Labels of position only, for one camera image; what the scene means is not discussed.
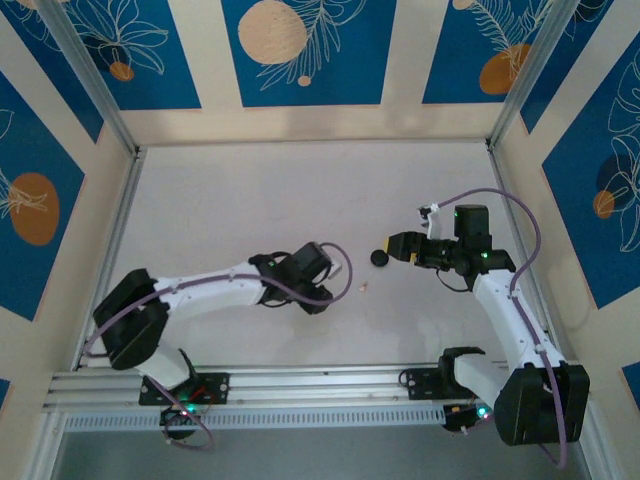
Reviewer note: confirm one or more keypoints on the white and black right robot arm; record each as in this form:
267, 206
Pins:
505, 310

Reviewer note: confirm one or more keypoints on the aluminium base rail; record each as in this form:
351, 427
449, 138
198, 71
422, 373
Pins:
310, 385

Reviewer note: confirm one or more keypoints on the aluminium frame post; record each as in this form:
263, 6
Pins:
90, 75
540, 60

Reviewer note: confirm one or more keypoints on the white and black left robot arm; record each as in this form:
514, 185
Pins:
210, 295

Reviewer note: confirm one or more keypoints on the glossy black earbud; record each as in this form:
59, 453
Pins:
380, 258

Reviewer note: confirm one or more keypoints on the aluminium table side rail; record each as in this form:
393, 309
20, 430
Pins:
501, 172
119, 235

